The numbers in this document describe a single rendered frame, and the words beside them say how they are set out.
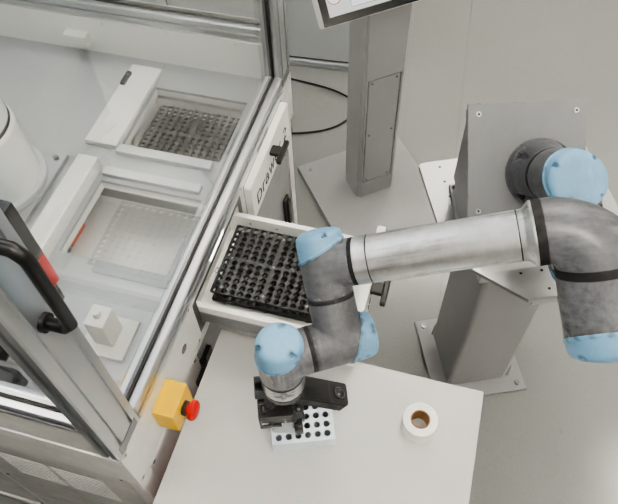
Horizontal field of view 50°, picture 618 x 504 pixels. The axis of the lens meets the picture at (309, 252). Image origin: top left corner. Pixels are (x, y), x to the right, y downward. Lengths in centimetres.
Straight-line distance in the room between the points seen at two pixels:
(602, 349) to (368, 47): 135
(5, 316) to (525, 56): 291
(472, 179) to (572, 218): 60
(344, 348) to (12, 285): 49
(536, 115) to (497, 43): 189
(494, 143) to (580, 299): 64
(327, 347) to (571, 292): 36
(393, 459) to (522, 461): 92
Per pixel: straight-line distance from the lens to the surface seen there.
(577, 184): 136
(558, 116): 158
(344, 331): 103
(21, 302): 81
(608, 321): 99
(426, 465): 137
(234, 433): 139
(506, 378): 231
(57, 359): 92
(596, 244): 96
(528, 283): 160
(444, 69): 325
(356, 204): 259
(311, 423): 135
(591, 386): 240
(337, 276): 100
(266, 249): 143
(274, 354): 100
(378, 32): 210
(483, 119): 153
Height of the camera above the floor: 206
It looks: 55 degrees down
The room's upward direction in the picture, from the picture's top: 3 degrees counter-clockwise
